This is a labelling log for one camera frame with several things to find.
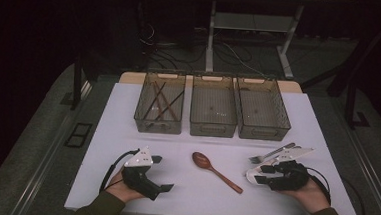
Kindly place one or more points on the white table cover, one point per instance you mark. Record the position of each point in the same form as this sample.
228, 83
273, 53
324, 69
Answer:
199, 198

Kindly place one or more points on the black metal stand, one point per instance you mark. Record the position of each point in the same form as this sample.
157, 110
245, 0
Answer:
349, 104
77, 87

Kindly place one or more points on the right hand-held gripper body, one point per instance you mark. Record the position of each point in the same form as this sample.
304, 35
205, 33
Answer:
291, 178

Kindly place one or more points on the white metal desk frame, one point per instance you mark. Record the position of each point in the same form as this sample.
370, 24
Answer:
210, 38

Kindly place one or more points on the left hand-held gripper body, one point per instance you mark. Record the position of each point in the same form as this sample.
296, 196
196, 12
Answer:
137, 181

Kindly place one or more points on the person's right hand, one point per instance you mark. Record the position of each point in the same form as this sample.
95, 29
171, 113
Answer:
313, 198

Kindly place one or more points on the smoky transparent plastic bin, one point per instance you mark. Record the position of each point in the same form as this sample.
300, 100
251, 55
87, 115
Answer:
157, 127
263, 133
212, 130

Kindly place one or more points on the brown wooden spoon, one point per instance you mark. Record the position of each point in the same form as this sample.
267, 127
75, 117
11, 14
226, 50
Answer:
202, 161

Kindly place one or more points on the person's left hand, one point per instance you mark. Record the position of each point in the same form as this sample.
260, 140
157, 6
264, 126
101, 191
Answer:
120, 190

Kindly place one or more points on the white ceramic spoon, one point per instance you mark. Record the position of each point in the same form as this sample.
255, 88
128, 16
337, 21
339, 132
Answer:
251, 176

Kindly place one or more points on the wooden table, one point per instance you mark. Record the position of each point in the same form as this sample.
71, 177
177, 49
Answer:
296, 87

